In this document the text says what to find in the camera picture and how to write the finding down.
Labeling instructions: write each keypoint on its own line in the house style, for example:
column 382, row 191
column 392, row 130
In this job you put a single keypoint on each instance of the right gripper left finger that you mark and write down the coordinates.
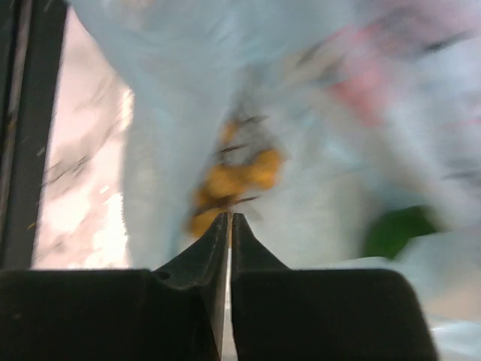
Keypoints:
column 175, row 312

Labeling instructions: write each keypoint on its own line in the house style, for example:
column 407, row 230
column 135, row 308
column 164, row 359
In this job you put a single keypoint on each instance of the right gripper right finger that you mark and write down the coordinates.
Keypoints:
column 278, row 313

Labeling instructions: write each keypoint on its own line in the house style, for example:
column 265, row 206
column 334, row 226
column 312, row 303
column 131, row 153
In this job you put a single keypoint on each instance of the green avocado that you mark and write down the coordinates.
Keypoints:
column 392, row 232

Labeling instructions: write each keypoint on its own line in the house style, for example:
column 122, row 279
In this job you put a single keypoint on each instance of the brown longan fruit bunch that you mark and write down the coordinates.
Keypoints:
column 247, row 162

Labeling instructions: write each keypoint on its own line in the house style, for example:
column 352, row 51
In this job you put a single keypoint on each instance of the light blue plastic bag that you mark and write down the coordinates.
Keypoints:
column 374, row 104

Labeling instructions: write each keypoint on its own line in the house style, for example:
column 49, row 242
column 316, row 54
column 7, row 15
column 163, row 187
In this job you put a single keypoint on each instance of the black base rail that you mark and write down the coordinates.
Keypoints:
column 31, row 44

